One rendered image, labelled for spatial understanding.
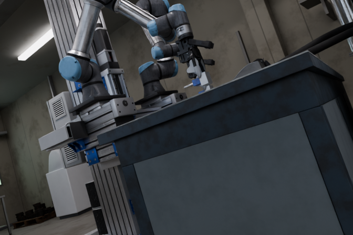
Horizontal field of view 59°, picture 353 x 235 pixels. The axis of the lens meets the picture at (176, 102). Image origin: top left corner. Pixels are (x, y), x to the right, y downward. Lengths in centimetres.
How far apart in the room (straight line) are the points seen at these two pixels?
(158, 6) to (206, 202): 145
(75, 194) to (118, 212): 450
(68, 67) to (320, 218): 125
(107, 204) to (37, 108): 660
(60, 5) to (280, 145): 176
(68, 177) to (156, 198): 545
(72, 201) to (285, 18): 482
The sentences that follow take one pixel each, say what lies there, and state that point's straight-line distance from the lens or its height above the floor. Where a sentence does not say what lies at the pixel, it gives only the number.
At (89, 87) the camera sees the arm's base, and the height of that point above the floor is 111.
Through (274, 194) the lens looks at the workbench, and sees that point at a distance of 85.
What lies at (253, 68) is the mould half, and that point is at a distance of 145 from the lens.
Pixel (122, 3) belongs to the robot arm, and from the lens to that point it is 175.
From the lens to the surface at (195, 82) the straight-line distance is 142.
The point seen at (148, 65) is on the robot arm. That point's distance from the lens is 209.
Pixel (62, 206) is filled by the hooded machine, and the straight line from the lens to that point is 674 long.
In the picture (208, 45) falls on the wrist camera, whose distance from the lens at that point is 141.
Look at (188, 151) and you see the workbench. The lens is 91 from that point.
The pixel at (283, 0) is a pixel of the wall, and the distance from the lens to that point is 457.
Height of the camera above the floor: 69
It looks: 7 degrees up
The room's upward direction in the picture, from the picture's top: 18 degrees counter-clockwise
